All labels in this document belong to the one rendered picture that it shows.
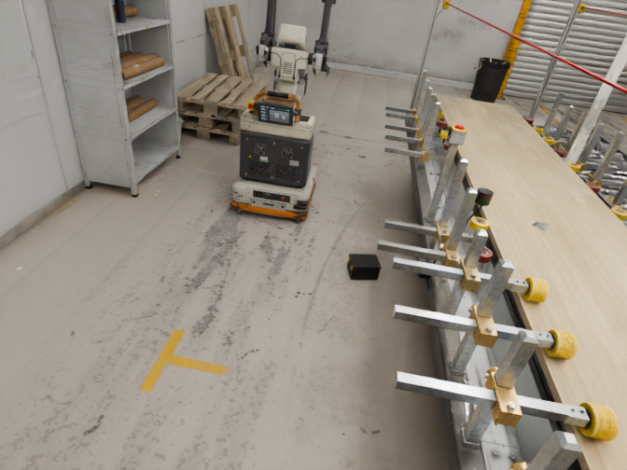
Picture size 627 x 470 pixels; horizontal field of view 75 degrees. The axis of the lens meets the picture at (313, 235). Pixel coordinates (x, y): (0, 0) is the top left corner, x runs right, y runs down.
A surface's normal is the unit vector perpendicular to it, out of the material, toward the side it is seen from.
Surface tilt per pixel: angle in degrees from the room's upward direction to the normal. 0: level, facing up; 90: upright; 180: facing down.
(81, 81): 90
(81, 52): 90
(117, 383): 0
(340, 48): 90
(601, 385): 0
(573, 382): 0
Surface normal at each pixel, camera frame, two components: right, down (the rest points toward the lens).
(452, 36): -0.15, 0.53
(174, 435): 0.11, -0.83
